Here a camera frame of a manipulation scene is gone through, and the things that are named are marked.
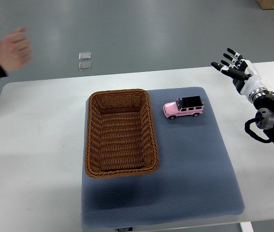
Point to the clear floor plate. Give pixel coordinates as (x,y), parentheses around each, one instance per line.
(84,55)
(85,65)

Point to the blue grey mat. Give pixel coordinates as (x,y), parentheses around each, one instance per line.
(195,178)

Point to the white table leg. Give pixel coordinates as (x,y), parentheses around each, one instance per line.
(246,227)

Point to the pink toy car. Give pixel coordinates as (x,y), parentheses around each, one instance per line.
(187,106)

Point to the upper clear floor plate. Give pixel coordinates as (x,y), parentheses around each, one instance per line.
(84,55)

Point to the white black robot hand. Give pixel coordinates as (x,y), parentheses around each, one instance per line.
(243,73)

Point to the brown wicker basket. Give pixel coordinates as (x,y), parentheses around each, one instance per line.
(120,134)

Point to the person's bare hand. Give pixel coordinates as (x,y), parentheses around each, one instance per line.
(15,50)

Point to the lower clear floor plate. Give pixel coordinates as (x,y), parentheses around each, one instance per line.
(85,65)

